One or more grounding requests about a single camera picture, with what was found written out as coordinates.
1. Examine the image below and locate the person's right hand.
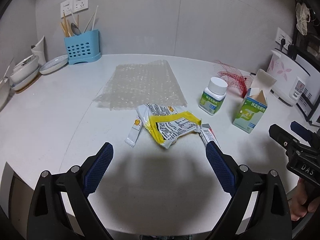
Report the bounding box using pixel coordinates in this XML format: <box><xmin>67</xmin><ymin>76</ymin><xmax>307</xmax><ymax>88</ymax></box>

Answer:
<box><xmin>291</xmin><ymin>177</ymin><xmax>313</xmax><ymax>220</ymax></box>

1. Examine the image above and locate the white saucer wooden rim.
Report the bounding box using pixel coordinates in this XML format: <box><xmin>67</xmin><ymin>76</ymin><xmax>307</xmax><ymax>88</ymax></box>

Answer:
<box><xmin>11</xmin><ymin>74</ymin><xmax>42</xmax><ymax>92</ymax></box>

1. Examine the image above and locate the white microwave oven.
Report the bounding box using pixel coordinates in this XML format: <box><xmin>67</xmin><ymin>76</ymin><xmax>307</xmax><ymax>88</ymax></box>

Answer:
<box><xmin>295</xmin><ymin>54</ymin><xmax>320</xmax><ymax>127</ymax></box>

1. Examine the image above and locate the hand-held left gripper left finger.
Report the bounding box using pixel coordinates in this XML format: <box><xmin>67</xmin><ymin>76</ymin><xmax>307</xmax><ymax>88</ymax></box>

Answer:
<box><xmin>27</xmin><ymin>142</ymin><xmax>114</xmax><ymax>240</ymax></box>

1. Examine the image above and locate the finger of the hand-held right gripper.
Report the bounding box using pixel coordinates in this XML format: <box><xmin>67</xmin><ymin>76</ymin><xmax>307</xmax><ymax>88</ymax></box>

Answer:
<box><xmin>269</xmin><ymin>124</ymin><xmax>300</xmax><ymax>153</ymax></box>
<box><xmin>290</xmin><ymin>121</ymin><xmax>315</xmax><ymax>140</ymax></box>

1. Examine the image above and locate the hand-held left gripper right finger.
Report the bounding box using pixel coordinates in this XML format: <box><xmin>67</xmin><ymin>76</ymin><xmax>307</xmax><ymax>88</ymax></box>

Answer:
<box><xmin>205</xmin><ymin>141</ymin><xmax>293</xmax><ymax>240</ymax></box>

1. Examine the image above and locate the white pill bottle green label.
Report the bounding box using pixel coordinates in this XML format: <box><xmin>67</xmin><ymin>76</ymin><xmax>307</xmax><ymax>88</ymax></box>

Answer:
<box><xmin>199</xmin><ymin>77</ymin><xmax>228</xmax><ymax>116</ymax></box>

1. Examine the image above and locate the blue utensil holder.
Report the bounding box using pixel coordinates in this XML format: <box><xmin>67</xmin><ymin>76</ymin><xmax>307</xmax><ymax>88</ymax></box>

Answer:
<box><xmin>64</xmin><ymin>29</ymin><xmax>102</xmax><ymax>66</ymax></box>

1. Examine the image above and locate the green medicine box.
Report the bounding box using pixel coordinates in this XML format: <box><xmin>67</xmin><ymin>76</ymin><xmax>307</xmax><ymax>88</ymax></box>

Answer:
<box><xmin>232</xmin><ymin>69</ymin><xmax>277</xmax><ymax>134</ymax></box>

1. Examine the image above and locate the white flowered rice cooker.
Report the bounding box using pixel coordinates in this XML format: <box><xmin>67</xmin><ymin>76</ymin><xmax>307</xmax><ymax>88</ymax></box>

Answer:
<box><xmin>265</xmin><ymin>49</ymin><xmax>310</xmax><ymax>107</ymax></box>

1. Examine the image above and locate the blue patterned plate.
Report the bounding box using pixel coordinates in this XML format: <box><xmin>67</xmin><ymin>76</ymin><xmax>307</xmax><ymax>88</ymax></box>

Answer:
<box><xmin>39</xmin><ymin>54</ymin><xmax>69</xmax><ymax>75</ymax></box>

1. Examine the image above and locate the white slanted vase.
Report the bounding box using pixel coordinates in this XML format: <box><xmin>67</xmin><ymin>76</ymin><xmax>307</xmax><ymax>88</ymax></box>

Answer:
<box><xmin>31</xmin><ymin>35</ymin><xmax>47</xmax><ymax>65</ymax></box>

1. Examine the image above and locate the yellow snack wrapper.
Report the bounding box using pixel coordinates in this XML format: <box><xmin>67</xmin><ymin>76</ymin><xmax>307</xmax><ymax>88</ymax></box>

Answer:
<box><xmin>136</xmin><ymin>102</ymin><xmax>202</xmax><ymax>150</ymax></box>

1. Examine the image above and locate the red mesh net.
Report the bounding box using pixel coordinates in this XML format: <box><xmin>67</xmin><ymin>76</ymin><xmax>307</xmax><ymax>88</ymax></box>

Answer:
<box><xmin>213</xmin><ymin>59</ymin><xmax>253</xmax><ymax>98</ymax></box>

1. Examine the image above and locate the clear bubble wrap sheet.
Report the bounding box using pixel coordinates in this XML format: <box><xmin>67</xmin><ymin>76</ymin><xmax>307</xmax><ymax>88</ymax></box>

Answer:
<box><xmin>92</xmin><ymin>59</ymin><xmax>188</xmax><ymax>110</ymax></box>

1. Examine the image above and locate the white sachet yellow print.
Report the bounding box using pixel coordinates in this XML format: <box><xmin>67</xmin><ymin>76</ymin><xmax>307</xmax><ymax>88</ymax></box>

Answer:
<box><xmin>125</xmin><ymin>119</ymin><xmax>143</xmax><ymax>147</ymax></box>

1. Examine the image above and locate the bundle of wooden chopsticks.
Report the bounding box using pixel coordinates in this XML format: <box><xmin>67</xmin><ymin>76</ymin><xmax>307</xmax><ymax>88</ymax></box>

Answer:
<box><xmin>61</xmin><ymin>12</ymin><xmax>73</xmax><ymax>38</ymax></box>

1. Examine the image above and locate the white hanging mesh cloth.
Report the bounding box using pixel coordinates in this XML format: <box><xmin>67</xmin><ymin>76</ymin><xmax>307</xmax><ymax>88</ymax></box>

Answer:
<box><xmin>296</xmin><ymin>2</ymin><xmax>313</xmax><ymax>35</ymax></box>

